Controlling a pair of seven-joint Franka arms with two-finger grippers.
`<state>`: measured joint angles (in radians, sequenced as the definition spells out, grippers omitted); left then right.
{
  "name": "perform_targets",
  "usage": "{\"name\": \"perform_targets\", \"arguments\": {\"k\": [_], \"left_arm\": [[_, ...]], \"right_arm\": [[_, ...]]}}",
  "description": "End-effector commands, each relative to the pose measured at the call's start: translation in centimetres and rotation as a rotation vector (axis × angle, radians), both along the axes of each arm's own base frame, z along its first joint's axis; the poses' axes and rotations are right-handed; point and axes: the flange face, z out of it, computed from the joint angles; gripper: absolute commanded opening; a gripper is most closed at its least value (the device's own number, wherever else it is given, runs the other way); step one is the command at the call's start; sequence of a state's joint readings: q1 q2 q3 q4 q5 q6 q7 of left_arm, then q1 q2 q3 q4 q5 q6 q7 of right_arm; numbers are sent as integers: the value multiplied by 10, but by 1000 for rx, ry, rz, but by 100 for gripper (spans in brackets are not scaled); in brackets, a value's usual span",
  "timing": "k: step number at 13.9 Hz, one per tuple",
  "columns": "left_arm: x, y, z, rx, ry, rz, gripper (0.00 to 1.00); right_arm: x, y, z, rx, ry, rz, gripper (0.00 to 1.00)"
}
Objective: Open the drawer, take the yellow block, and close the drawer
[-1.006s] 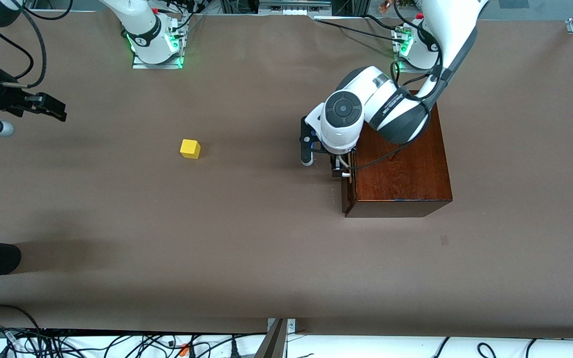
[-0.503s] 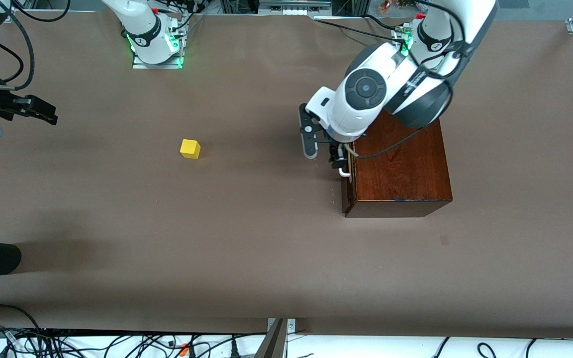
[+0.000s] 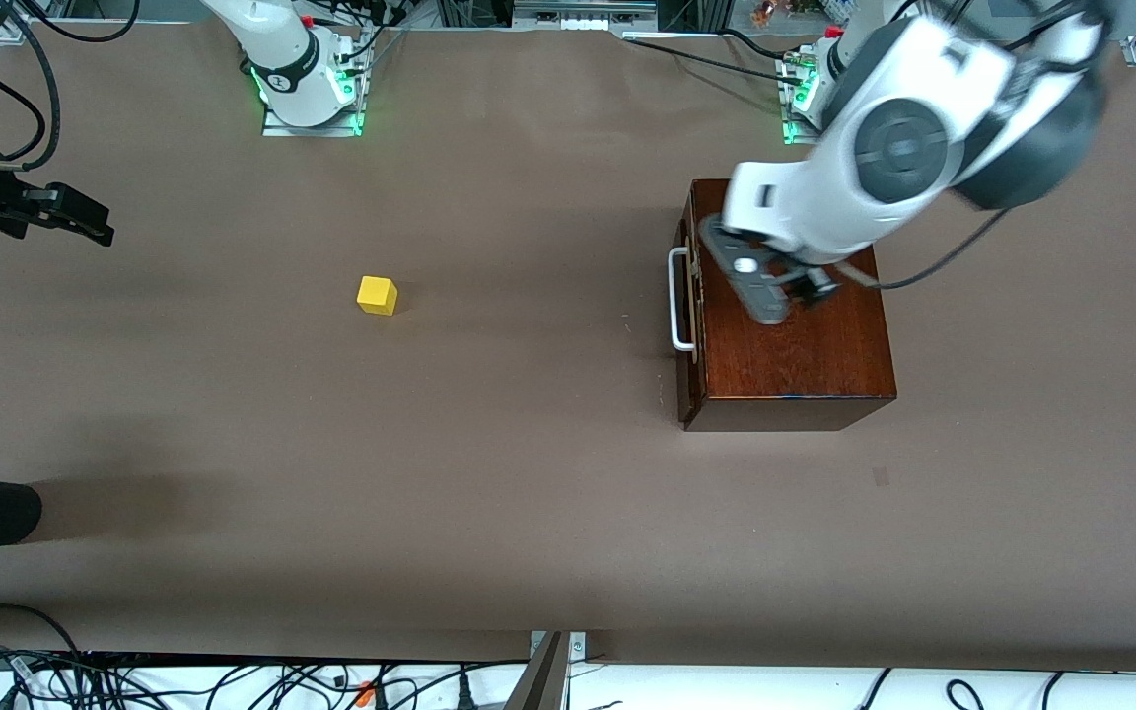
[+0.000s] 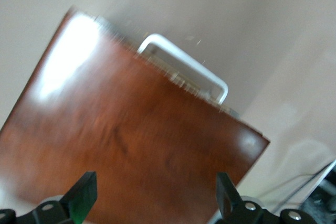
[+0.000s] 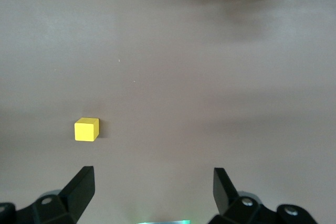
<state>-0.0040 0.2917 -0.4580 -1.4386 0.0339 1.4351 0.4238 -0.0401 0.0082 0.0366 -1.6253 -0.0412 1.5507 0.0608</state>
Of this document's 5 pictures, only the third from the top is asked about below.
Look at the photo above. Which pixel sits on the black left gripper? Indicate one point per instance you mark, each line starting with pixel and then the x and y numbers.
pixel 814 284

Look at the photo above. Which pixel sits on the yellow cube block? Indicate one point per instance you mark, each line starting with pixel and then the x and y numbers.
pixel 377 296

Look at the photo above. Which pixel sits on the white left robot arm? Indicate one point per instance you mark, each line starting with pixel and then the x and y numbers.
pixel 903 148

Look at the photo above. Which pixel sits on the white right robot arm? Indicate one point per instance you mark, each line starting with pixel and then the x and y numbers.
pixel 282 59

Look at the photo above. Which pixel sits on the dark wooden drawer cabinet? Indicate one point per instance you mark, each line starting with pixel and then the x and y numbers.
pixel 805 365

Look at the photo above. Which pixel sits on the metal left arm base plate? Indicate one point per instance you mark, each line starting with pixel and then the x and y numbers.
pixel 797 140

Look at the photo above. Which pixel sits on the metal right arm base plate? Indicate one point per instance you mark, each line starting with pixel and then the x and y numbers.
pixel 277 128

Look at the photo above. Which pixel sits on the grey metal rail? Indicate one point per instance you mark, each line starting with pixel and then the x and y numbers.
pixel 583 10

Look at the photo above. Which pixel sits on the aluminium profile post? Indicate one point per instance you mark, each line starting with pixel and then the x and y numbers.
pixel 553 680

